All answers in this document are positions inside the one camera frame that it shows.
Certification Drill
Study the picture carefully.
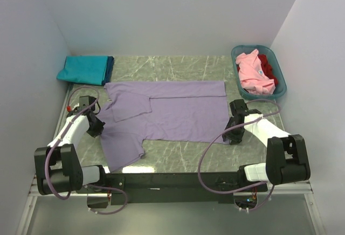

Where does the purple t shirt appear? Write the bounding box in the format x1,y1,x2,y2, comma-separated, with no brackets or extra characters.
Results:
98,81,229,171

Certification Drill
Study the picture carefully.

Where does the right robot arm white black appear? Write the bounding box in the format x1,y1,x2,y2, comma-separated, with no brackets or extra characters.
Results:
222,99,311,191

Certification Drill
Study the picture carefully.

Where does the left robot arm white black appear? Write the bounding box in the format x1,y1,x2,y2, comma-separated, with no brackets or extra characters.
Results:
34,95,108,195

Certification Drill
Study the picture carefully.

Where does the folded teal t shirt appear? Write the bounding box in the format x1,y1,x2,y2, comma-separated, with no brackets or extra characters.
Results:
57,56,109,86

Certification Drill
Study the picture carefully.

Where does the pink t shirt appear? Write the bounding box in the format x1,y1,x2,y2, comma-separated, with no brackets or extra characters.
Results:
235,49,276,95

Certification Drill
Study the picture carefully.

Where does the teal plastic basket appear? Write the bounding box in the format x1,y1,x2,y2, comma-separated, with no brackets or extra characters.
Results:
231,45,287,100

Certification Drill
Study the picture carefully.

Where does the folded dark blue t shirt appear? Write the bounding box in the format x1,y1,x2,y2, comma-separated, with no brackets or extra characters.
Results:
102,56,114,86

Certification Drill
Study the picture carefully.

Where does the red t shirt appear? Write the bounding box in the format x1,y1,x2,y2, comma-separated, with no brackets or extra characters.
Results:
258,54,279,86

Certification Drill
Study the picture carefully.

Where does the black base beam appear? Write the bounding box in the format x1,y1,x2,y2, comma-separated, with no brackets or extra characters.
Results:
80,171,267,206

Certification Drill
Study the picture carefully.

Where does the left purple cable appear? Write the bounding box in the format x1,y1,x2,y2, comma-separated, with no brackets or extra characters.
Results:
43,85,128,216

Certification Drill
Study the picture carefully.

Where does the purple cable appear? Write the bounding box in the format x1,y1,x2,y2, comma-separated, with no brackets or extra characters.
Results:
197,99,282,211
43,85,128,216

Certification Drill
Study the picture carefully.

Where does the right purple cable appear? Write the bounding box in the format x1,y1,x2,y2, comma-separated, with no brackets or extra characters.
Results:
197,99,282,211

